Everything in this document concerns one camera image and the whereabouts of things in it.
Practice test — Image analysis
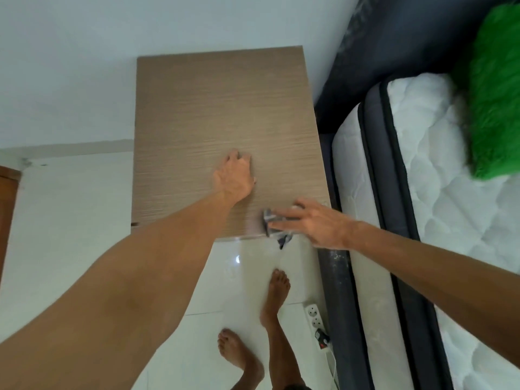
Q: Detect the person's right hand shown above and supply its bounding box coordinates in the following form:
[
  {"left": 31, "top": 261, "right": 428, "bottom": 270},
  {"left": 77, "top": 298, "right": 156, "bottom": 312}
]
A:
[{"left": 268, "top": 198, "right": 359, "bottom": 252}]

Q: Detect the person's left hand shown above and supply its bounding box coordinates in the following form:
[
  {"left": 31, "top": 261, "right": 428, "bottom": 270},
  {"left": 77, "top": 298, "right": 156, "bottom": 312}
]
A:
[{"left": 211, "top": 149, "right": 258, "bottom": 204}]

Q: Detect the grey cleaning cloth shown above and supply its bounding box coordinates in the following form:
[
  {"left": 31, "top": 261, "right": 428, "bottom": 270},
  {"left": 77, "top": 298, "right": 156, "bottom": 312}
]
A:
[{"left": 262, "top": 207, "right": 295, "bottom": 251}]

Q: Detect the person's left forearm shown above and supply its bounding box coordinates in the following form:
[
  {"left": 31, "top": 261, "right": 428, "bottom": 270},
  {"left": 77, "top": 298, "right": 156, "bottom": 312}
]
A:
[{"left": 0, "top": 190, "right": 244, "bottom": 390}]

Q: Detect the person's right forearm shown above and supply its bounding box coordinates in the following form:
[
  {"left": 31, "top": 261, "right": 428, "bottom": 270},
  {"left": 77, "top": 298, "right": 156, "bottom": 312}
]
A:
[{"left": 349, "top": 220, "right": 520, "bottom": 356}]

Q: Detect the dark bed base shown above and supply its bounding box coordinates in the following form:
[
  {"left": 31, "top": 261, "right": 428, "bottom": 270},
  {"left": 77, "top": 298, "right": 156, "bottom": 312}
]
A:
[{"left": 315, "top": 133, "right": 375, "bottom": 390}]

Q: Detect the wooden bedside table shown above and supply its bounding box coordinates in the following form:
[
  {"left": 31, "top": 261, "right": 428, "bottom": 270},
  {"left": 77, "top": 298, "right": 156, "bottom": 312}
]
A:
[{"left": 130, "top": 45, "right": 342, "bottom": 242}]

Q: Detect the person's right leg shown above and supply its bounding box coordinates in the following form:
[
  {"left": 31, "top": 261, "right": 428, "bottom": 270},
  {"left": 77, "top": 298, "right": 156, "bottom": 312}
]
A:
[{"left": 259, "top": 269, "right": 308, "bottom": 390}]

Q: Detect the person's leg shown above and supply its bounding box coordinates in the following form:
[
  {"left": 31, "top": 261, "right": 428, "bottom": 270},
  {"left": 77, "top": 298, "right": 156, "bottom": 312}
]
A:
[
  {"left": 259, "top": 269, "right": 308, "bottom": 390},
  {"left": 217, "top": 328, "right": 266, "bottom": 390}
]

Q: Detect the white power strip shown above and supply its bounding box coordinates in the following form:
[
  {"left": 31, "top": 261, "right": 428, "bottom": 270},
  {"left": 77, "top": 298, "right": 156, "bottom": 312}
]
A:
[{"left": 304, "top": 303, "right": 332, "bottom": 350}]

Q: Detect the person's left leg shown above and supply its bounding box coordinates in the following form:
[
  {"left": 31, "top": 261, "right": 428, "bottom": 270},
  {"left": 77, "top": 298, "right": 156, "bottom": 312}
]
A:
[{"left": 217, "top": 328, "right": 266, "bottom": 390}]

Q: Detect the white quilted mattress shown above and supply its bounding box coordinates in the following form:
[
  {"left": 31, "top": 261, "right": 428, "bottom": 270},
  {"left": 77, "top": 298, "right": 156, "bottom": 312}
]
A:
[{"left": 332, "top": 73, "right": 520, "bottom": 390}]

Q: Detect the dark padded headboard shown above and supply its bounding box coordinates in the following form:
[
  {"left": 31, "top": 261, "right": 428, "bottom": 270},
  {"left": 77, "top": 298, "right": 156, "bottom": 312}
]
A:
[{"left": 314, "top": 0, "right": 520, "bottom": 135}]

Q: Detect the green fluffy pillow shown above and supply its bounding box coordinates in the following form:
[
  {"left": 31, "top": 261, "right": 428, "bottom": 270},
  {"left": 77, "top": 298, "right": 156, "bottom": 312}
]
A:
[{"left": 454, "top": 2, "right": 520, "bottom": 181}]

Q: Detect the white power cable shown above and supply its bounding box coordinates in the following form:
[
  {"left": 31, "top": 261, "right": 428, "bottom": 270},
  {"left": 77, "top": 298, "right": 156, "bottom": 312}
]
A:
[{"left": 326, "top": 344, "right": 339, "bottom": 390}]

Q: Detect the brown wooden door frame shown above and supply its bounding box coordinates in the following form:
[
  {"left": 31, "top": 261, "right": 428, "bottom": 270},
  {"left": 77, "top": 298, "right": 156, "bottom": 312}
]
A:
[{"left": 0, "top": 165, "right": 22, "bottom": 281}]

